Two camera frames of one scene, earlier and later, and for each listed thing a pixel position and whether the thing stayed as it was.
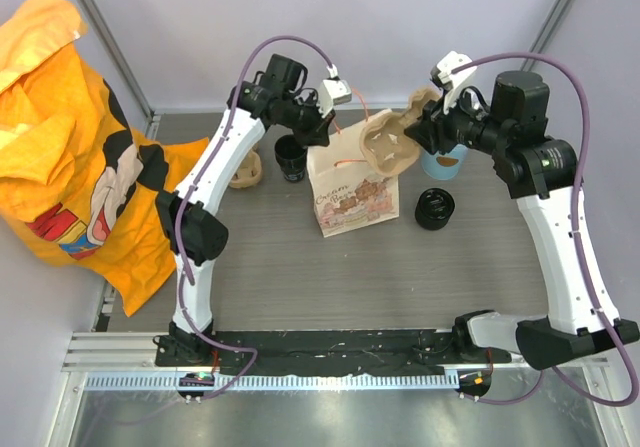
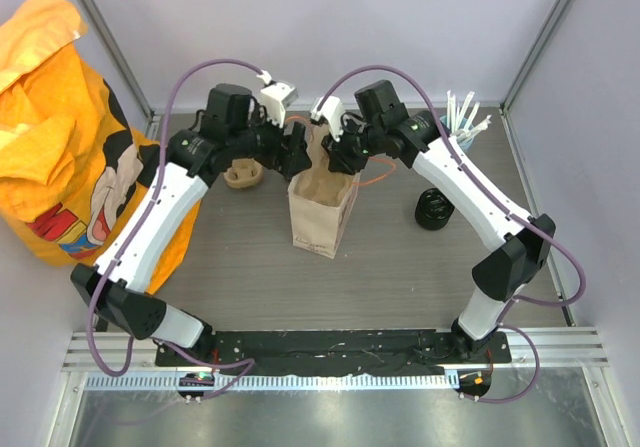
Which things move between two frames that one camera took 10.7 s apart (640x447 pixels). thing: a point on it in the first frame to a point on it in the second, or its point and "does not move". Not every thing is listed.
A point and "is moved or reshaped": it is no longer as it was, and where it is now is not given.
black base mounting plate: (321, 352) does not move
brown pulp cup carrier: (387, 149) is moved or reshaped
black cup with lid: (433, 208) does not move
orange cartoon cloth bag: (76, 178) does not move
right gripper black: (433, 127) to (339, 160)
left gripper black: (319, 134) to (287, 160)
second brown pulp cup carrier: (249, 171) does not move
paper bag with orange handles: (348, 192) to (321, 229)
